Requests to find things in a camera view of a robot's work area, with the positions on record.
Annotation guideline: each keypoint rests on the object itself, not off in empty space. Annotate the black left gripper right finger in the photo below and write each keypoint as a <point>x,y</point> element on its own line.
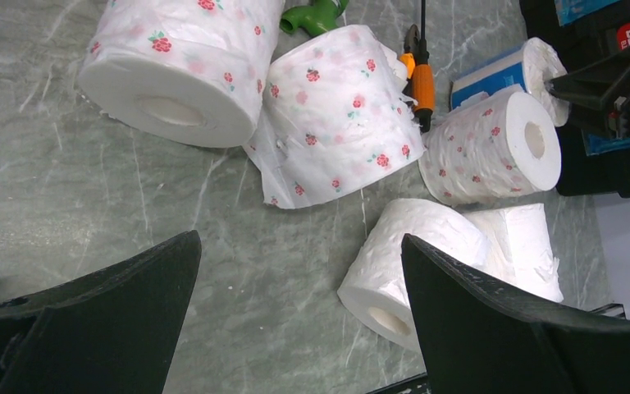
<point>479,334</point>

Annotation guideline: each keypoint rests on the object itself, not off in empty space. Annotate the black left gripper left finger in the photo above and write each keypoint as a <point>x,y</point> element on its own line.
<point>111,331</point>

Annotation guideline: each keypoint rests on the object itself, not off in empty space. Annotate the floral paper roll large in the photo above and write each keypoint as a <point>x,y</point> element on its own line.
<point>189,71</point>

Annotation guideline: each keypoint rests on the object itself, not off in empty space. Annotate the blue paper roll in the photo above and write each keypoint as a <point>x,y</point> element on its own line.
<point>532,65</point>

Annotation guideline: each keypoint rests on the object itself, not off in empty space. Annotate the plain white embossed roll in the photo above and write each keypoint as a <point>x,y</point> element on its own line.
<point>520,251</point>

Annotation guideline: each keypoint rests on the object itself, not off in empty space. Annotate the plain white paper roll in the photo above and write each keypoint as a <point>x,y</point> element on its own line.
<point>374,290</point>

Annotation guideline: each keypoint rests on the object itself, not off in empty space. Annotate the floral paper roll upright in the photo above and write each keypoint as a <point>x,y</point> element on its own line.
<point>503,146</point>

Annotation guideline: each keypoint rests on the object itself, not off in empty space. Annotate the orange black pliers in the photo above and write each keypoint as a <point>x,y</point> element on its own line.
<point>420,81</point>

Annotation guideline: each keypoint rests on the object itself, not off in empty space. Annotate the black tool box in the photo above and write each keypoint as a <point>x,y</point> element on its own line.
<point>592,39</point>

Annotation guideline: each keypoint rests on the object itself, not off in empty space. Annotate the green pipe fitting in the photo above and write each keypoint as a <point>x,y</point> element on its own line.
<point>316,18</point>

